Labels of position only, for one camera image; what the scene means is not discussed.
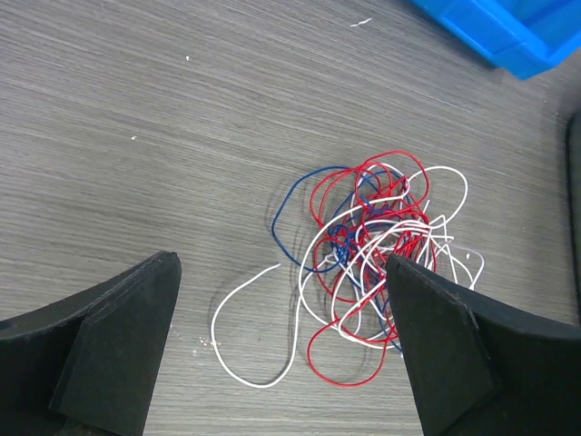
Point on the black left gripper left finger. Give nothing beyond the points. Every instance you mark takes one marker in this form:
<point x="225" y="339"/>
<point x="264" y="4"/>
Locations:
<point x="88" y="364"/>

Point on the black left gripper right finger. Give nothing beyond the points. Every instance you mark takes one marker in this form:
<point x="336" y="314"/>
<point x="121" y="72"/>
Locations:
<point x="478" y="366"/>

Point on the blue three-compartment bin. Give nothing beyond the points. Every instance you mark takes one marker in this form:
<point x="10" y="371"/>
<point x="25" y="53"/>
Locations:
<point x="526" y="38"/>

